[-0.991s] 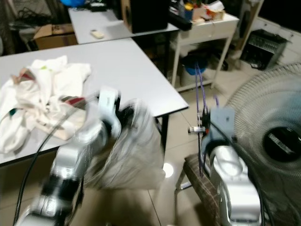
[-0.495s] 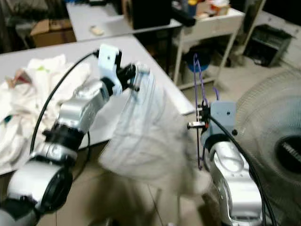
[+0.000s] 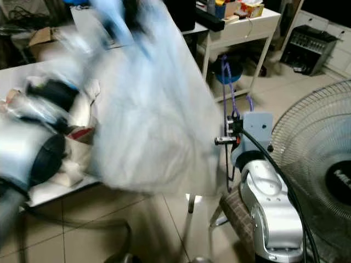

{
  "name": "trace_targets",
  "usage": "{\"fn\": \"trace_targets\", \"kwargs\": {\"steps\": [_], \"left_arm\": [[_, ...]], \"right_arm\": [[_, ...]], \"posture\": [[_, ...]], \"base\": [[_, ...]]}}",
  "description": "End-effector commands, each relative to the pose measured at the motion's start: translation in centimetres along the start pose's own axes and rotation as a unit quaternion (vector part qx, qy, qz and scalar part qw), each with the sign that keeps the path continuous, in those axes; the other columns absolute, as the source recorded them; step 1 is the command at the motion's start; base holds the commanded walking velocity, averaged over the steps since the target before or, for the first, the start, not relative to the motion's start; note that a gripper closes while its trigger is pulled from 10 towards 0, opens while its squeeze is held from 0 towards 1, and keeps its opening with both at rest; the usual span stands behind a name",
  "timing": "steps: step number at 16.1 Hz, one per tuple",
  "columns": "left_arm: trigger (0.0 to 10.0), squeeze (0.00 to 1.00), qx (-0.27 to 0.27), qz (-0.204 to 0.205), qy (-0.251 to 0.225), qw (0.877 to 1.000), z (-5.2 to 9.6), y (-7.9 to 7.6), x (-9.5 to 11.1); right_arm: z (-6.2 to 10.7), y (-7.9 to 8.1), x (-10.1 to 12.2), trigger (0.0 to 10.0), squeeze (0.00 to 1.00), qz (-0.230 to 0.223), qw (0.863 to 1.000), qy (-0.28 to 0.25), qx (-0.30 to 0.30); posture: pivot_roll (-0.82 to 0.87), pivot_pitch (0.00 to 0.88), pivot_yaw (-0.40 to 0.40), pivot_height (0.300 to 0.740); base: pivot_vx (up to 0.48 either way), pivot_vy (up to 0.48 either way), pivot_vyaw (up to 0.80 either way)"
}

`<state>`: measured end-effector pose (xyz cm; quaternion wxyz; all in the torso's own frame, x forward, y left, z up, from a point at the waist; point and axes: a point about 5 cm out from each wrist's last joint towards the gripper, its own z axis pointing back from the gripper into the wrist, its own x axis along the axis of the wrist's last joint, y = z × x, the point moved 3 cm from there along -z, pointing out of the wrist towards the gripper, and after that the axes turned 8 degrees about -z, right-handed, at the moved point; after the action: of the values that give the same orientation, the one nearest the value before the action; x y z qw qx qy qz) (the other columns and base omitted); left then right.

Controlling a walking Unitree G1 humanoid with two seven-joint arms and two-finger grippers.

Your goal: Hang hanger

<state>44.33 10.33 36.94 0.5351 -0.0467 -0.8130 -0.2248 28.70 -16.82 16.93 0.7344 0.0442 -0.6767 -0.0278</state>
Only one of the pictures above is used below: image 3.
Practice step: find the blue stool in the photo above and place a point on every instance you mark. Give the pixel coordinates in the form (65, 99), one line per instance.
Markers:
(230, 74)

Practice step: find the grey standing fan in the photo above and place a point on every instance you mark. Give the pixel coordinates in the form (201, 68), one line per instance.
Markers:
(318, 142)

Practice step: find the black audio mixer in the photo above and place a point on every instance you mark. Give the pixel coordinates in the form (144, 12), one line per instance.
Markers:
(310, 49)

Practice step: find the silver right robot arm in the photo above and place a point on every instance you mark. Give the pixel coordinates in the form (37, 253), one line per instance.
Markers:
(274, 213)

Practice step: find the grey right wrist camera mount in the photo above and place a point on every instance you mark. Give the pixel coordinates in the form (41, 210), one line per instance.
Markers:
(260, 129)

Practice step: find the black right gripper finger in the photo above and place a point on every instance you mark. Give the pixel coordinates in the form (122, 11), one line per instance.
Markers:
(222, 140)
(226, 125)

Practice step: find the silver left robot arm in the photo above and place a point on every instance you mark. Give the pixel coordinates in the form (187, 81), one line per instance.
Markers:
(27, 153)

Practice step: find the black bar speaker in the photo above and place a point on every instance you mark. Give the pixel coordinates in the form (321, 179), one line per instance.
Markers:
(211, 21)

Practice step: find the open cardboard box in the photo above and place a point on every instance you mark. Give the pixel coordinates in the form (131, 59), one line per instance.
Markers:
(41, 41)

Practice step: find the yellow carton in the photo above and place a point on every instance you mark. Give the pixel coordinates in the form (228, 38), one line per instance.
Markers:
(252, 8)

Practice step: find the purple clothes hanger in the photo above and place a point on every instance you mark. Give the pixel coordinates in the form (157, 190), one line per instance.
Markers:
(249, 98)

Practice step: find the plaid seat metal chair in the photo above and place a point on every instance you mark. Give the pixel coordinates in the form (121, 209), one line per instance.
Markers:
(236, 219)

